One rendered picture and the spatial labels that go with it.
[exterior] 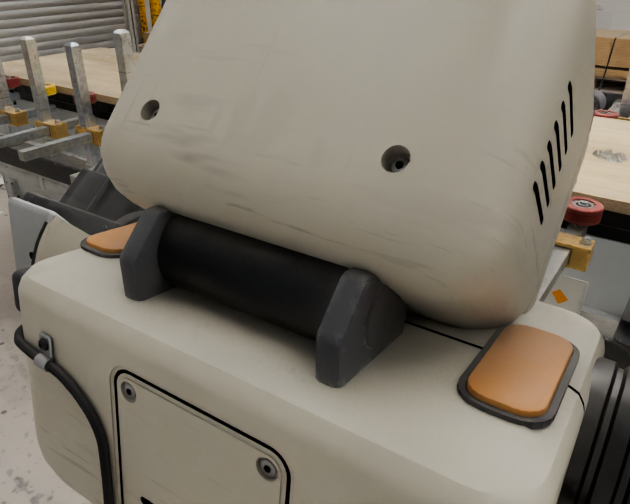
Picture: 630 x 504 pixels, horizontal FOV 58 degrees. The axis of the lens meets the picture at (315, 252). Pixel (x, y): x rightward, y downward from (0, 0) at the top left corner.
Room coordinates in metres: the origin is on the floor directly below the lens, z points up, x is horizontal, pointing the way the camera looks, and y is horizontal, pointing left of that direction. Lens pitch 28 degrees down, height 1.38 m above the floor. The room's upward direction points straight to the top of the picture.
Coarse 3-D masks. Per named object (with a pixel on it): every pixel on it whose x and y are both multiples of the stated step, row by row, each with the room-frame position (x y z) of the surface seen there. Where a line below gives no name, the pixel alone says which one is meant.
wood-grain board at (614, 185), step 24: (96, 48) 3.22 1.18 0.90; (24, 72) 2.56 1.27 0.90; (48, 72) 2.56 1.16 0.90; (96, 72) 2.56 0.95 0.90; (96, 96) 2.15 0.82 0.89; (600, 120) 1.78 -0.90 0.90; (624, 120) 1.78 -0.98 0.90; (600, 144) 1.53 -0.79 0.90; (624, 144) 1.53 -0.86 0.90; (600, 168) 1.34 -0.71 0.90; (624, 168) 1.34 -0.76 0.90; (576, 192) 1.19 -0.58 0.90; (600, 192) 1.18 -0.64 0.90; (624, 192) 1.18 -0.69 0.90
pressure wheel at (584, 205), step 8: (576, 200) 1.13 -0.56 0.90; (584, 200) 1.11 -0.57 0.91; (592, 200) 1.12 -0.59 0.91; (568, 208) 1.09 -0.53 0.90; (576, 208) 1.08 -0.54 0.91; (584, 208) 1.08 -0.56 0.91; (592, 208) 1.08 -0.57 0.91; (600, 208) 1.08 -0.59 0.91; (568, 216) 1.09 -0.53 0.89; (576, 216) 1.07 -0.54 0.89; (584, 216) 1.07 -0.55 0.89; (592, 216) 1.07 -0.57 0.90; (600, 216) 1.08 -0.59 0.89; (576, 224) 1.07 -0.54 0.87; (584, 224) 1.07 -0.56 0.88; (592, 224) 1.07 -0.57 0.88
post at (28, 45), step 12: (24, 36) 2.03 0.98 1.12; (24, 48) 2.01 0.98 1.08; (36, 48) 2.03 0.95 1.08; (24, 60) 2.02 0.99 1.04; (36, 60) 2.03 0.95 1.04; (36, 72) 2.02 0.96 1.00; (36, 84) 2.01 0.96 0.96; (36, 96) 2.01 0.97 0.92; (36, 108) 2.02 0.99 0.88; (48, 108) 2.03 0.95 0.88; (48, 120) 2.02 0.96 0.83
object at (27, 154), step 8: (72, 136) 1.80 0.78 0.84; (80, 136) 1.80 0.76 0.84; (88, 136) 1.82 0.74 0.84; (40, 144) 1.71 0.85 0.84; (48, 144) 1.71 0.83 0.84; (56, 144) 1.73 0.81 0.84; (64, 144) 1.75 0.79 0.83; (72, 144) 1.77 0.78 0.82; (80, 144) 1.80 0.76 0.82; (24, 152) 1.64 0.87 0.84; (32, 152) 1.66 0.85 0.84; (40, 152) 1.68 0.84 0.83; (48, 152) 1.70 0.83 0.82; (56, 152) 1.72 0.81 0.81; (24, 160) 1.64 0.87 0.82
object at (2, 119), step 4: (52, 104) 2.28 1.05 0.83; (32, 108) 2.22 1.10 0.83; (52, 108) 2.26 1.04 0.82; (28, 112) 2.18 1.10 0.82; (32, 112) 2.20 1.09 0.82; (52, 112) 2.26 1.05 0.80; (0, 116) 2.10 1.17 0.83; (4, 116) 2.11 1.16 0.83; (8, 116) 2.12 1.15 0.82; (28, 116) 2.18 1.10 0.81; (32, 116) 2.19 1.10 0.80; (36, 116) 2.21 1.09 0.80; (0, 120) 2.09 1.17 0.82; (4, 120) 2.10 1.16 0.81; (8, 120) 2.12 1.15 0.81; (0, 124) 2.09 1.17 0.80
